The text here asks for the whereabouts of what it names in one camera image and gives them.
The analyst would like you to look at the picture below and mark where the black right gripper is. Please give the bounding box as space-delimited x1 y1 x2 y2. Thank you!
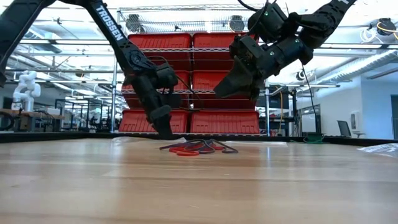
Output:
213 34 271 100

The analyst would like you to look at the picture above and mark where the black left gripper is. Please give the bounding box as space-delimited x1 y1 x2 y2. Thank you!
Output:
133 74 183 140

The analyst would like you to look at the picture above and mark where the red plastic storage bin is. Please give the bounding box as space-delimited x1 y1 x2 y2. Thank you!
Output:
190 110 261 134
119 109 190 134
127 32 192 71
121 70 191 109
192 70 261 110
192 32 259 71

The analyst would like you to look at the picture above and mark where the black monitor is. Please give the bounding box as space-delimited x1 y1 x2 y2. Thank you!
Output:
257 84 290 110

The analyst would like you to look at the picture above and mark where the round black fan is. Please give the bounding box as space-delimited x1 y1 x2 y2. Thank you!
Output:
229 14 246 32
126 14 144 34

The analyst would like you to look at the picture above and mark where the black office chair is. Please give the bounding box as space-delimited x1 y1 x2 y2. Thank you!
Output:
337 120 366 139

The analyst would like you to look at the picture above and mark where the wooden workbench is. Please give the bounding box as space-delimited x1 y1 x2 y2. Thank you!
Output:
0 108 65 133

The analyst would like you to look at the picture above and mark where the chrome wire shelf rack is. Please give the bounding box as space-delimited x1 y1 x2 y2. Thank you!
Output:
110 3 271 137

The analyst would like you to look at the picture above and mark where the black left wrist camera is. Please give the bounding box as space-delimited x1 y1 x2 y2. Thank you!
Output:
155 63 180 90

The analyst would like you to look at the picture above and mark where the long black hanging cable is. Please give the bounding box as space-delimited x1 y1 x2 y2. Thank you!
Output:
300 63 322 134

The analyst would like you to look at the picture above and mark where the black aluminium table frame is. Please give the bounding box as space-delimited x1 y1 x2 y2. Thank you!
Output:
0 132 398 147

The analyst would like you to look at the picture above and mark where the white wall box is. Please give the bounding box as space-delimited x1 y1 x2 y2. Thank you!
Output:
350 111 361 131

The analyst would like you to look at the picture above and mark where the white coiled cable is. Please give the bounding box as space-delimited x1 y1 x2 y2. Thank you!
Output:
359 27 379 44

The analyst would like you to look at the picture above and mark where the black yellow cable reel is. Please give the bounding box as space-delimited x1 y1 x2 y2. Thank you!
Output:
376 17 398 40

